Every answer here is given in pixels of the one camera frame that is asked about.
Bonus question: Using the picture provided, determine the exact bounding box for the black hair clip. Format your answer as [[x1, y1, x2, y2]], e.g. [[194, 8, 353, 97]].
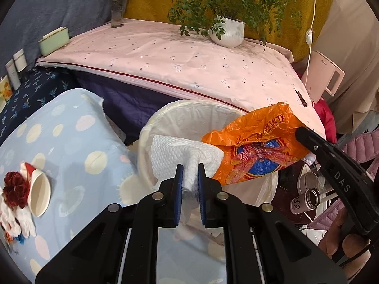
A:
[[295, 90, 308, 107]]

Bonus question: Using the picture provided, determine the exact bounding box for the pink quilted jacket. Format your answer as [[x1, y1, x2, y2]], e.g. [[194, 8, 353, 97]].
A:
[[308, 129, 379, 231]]

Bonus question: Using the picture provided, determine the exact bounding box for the light blue patterned tablecloth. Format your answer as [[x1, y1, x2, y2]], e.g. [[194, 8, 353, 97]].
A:
[[1, 89, 227, 283]]

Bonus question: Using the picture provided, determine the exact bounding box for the white paper towel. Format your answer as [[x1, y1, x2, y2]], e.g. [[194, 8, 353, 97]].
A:
[[150, 135, 224, 197]]

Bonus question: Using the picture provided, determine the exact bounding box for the dark red velvet scrunchie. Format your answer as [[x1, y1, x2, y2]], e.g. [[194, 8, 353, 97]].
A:
[[3, 172, 30, 209]]

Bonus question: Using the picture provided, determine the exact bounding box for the mint green tissue box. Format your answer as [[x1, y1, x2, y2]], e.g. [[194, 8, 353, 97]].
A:
[[39, 27, 70, 57]]

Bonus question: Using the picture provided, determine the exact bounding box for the white tall bottle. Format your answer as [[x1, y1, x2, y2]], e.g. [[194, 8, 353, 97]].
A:
[[5, 60, 21, 90]]

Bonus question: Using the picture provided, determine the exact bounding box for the white potted green plant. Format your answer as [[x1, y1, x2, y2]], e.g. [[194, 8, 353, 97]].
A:
[[168, 0, 301, 42]]

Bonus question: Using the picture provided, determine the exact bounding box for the white jar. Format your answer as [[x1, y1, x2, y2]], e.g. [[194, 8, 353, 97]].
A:
[[13, 48, 28, 73]]

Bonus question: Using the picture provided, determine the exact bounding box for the white lined trash bin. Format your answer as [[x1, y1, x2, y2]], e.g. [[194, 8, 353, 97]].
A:
[[137, 100, 278, 206]]

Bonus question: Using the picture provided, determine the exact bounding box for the yellow backdrop cloth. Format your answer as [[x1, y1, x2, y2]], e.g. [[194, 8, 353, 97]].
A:
[[125, 0, 333, 62]]

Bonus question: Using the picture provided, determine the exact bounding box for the orange plastic bag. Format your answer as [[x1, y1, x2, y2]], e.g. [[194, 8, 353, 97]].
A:
[[202, 103, 310, 185]]

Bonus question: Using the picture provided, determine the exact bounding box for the person's right hand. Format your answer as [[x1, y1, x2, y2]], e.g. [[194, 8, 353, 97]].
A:
[[318, 208, 371, 283]]

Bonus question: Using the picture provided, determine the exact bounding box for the white glove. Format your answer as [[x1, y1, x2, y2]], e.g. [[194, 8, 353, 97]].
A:
[[1, 196, 37, 239]]

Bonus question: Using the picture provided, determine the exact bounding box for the pink bed sheet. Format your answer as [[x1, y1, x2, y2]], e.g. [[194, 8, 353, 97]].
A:
[[37, 19, 325, 135]]

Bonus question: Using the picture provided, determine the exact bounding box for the white lamp cable with switch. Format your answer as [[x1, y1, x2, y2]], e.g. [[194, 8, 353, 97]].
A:
[[304, 0, 317, 81]]

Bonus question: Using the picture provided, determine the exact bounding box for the blue velvet backdrop cloth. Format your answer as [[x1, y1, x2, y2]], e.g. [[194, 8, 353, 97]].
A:
[[1, 0, 111, 76]]

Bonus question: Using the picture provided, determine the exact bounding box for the navy floral cloth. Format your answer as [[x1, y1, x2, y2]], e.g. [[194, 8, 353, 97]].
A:
[[1, 67, 80, 142]]

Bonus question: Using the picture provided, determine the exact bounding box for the metal can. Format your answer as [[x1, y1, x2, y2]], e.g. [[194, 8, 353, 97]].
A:
[[290, 188, 320, 215]]

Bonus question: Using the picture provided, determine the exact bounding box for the orange printed small box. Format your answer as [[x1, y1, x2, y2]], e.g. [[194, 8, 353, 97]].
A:
[[0, 75, 13, 101]]

